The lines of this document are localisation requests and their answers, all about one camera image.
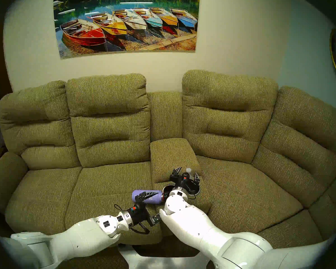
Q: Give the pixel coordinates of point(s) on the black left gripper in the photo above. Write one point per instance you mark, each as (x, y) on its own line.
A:
(140, 213)

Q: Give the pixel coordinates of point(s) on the purple bottle with black cap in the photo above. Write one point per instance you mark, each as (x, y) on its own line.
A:
(138, 195)

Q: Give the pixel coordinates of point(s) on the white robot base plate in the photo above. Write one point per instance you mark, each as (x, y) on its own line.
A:
(156, 260)

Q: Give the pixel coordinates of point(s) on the olive green fabric sectional sofa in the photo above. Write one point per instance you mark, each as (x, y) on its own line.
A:
(226, 125)

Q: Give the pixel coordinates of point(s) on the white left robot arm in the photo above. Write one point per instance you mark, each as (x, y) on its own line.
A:
(78, 237)

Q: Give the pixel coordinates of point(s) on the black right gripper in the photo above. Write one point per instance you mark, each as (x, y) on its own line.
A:
(183, 184)

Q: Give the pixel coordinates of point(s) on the metal-rimmed sofa cup holder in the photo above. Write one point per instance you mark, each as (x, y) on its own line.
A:
(166, 187)
(198, 190)

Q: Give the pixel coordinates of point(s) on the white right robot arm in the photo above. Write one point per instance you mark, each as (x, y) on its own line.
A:
(196, 223)

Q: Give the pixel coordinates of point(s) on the clear plastic water bottle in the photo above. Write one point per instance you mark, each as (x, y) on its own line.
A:
(188, 171)

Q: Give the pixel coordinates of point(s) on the colourful rowing boats wall picture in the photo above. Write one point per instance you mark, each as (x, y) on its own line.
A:
(128, 24)

